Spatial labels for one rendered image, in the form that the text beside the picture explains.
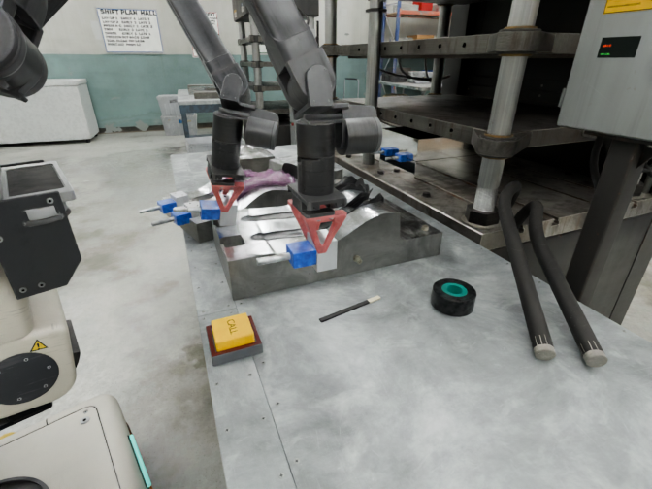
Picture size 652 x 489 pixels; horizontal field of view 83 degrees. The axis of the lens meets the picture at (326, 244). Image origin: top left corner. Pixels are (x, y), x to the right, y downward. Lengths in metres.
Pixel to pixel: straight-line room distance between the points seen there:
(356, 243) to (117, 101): 7.44
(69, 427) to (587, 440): 1.25
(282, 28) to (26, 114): 7.01
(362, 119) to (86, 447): 1.12
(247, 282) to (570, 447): 0.56
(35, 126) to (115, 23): 2.16
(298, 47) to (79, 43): 7.58
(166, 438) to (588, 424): 1.34
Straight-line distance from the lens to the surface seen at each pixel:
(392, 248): 0.85
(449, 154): 1.58
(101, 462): 1.27
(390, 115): 1.65
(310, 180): 0.56
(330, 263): 0.62
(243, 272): 0.73
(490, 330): 0.73
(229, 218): 0.85
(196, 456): 1.53
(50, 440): 1.39
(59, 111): 7.35
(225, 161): 0.79
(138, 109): 8.02
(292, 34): 0.57
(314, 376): 0.59
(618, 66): 1.09
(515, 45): 1.08
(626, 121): 1.07
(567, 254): 1.49
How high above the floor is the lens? 1.23
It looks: 27 degrees down
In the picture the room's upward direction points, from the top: straight up
